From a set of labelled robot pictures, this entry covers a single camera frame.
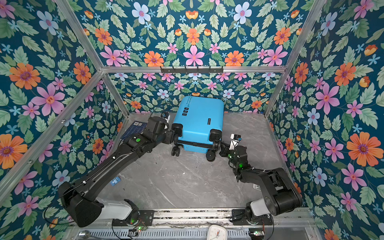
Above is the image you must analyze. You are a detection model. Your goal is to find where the blue hard-shell suitcase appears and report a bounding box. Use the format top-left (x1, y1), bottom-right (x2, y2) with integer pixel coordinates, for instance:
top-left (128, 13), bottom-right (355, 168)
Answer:
top-left (171, 96), bottom-right (224, 162)

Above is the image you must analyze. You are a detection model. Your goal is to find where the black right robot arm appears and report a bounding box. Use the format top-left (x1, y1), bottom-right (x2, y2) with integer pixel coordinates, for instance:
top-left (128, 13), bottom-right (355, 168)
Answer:
top-left (220, 143), bottom-right (303, 225)

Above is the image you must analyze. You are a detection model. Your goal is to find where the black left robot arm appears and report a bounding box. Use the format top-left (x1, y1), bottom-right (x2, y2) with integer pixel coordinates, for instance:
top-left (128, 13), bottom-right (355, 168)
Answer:
top-left (59, 112), bottom-right (171, 228)

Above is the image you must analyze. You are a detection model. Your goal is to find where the dark blue paperback book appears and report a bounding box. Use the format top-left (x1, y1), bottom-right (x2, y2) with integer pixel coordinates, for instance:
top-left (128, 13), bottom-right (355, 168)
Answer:
top-left (121, 121), bottom-right (147, 140)

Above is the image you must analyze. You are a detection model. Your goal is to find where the white desk clock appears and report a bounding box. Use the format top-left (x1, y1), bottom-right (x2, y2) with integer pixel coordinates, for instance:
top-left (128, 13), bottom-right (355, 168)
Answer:
top-left (207, 225), bottom-right (228, 240)

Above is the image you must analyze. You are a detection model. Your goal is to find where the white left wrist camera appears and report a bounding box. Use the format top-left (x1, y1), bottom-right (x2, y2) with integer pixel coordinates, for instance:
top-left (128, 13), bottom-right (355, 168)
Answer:
top-left (161, 112), bottom-right (171, 123)

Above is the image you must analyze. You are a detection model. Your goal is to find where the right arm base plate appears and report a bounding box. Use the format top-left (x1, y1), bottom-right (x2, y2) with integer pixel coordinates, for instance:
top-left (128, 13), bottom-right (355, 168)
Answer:
top-left (229, 209), bottom-right (273, 226)

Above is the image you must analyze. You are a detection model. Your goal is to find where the black hook rail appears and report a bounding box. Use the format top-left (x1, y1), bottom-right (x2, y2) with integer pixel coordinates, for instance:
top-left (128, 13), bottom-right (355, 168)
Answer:
top-left (160, 66), bottom-right (224, 74)

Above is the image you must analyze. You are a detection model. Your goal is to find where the aluminium cage frame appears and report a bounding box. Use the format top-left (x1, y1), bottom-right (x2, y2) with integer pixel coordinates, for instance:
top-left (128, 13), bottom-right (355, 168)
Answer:
top-left (0, 0), bottom-right (328, 240)

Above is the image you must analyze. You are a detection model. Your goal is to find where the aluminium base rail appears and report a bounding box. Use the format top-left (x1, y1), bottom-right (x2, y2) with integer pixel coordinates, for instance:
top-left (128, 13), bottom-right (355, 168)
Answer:
top-left (87, 208), bottom-right (316, 229)

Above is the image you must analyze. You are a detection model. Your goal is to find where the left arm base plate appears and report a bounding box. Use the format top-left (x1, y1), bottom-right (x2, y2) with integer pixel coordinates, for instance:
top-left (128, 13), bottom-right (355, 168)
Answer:
top-left (112, 210), bottom-right (155, 227)

